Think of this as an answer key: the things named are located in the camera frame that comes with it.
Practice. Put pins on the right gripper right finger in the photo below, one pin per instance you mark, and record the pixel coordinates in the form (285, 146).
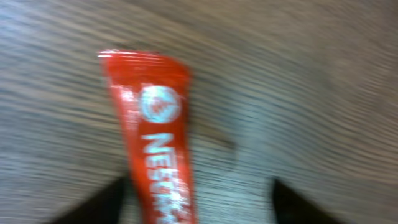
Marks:
(292, 208)

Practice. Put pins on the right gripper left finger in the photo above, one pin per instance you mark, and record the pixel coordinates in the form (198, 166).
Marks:
(104, 207)

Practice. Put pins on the red Nescafe stick sachet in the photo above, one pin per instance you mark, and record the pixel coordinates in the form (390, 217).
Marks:
(150, 91)

